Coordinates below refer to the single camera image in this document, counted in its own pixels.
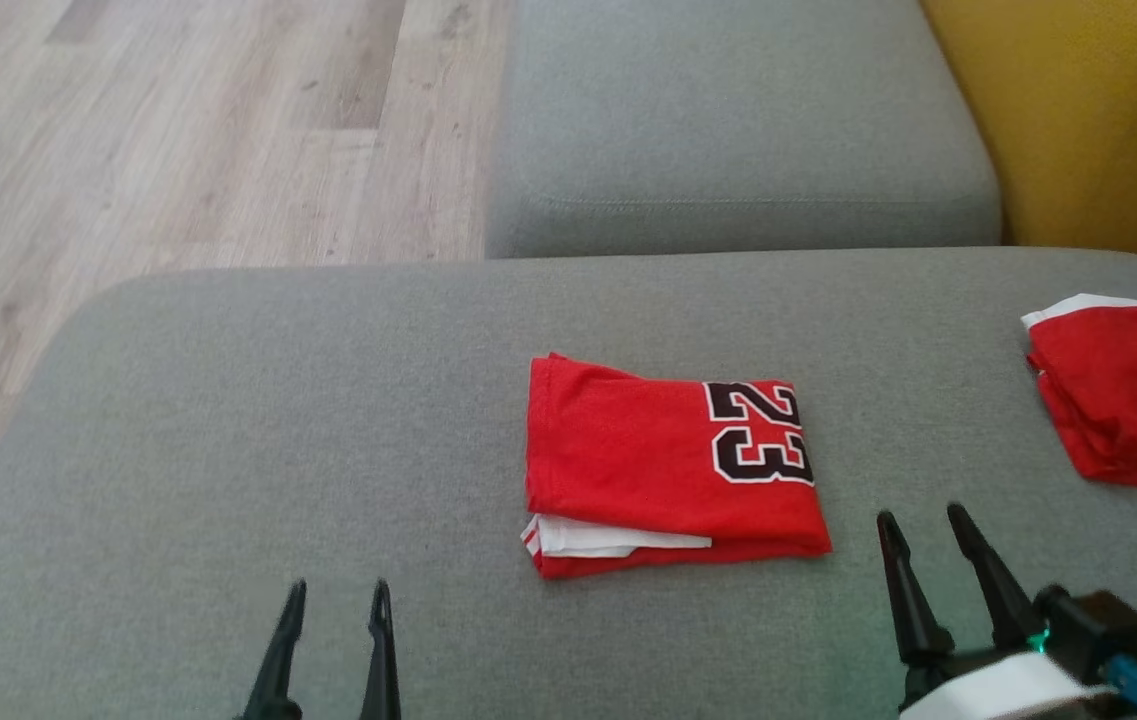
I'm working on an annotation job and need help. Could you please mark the yellow cushion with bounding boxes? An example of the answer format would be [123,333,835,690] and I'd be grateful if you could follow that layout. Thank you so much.
[920,0,1137,279]

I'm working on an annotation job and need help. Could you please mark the red white striped shorts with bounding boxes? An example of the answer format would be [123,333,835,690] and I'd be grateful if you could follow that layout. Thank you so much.
[1020,294,1137,493]

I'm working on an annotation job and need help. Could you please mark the large grey sofa seat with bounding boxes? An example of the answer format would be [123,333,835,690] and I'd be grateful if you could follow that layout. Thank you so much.
[0,247,1137,720]

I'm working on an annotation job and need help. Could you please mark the red white basketball jersey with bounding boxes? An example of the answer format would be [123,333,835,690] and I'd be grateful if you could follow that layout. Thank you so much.
[521,352,834,581]

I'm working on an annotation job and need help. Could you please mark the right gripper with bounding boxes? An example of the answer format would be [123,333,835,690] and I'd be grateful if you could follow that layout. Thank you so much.
[876,503,1137,720]

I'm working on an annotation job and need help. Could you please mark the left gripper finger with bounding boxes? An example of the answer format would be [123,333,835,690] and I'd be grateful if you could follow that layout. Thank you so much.
[360,580,402,720]
[240,580,309,720]

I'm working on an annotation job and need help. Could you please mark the grey sofa cushion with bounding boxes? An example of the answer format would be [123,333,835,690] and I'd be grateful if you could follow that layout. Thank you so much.
[483,0,1004,261]

